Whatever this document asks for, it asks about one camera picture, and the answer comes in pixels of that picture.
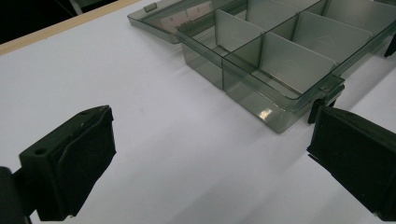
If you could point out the smoky clear plastic organizer box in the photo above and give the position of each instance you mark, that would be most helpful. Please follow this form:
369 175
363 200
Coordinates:
292 62

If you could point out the wooden table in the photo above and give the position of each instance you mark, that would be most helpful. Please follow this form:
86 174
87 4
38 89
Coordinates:
46 32

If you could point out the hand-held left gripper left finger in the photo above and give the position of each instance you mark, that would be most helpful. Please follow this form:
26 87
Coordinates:
71 161

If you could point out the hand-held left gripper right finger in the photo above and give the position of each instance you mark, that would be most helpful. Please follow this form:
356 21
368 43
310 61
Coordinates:
358 152

